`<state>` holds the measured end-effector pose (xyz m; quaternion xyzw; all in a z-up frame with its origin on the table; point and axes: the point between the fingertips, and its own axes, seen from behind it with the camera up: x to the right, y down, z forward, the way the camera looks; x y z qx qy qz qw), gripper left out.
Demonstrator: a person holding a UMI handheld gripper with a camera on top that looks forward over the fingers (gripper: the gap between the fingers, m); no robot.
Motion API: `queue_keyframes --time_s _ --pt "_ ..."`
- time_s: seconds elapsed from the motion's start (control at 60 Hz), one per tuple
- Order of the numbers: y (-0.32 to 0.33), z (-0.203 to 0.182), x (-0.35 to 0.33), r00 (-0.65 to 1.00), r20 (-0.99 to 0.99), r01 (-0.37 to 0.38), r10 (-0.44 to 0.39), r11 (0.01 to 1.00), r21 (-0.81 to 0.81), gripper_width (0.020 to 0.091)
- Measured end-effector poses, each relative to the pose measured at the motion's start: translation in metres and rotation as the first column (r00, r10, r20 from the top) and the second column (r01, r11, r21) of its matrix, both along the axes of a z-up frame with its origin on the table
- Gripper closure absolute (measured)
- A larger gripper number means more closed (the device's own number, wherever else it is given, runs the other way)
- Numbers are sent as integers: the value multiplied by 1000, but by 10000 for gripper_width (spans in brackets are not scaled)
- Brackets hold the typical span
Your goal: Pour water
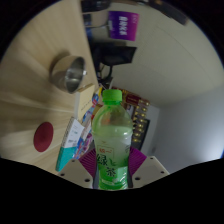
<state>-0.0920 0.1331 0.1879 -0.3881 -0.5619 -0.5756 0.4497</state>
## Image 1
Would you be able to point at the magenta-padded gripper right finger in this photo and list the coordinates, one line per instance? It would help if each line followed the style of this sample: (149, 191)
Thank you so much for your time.
(148, 168)

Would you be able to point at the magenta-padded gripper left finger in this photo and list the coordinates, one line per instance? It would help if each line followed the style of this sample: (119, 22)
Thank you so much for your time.
(76, 170)

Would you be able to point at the green tea drink bottle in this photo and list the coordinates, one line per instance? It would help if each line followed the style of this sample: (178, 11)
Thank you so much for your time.
(111, 140)

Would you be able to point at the blue book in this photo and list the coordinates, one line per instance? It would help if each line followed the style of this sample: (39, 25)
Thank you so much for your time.
(85, 143)

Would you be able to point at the flat round red coaster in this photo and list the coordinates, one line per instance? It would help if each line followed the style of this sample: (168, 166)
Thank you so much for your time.
(43, 136)

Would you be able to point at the cream book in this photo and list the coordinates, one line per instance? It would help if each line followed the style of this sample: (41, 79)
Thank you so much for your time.
(84, 101)

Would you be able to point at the stainless steel cup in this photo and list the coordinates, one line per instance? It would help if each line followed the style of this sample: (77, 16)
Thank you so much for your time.
(68, 73)

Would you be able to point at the purple sign board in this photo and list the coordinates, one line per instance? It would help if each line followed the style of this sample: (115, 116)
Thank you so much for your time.
(123, 26)

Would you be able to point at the black case with tan trim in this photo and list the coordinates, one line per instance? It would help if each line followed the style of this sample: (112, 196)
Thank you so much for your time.
(168, 11)

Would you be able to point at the black mesh chair back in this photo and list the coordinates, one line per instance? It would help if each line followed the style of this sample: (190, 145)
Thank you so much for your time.
(95, 6)

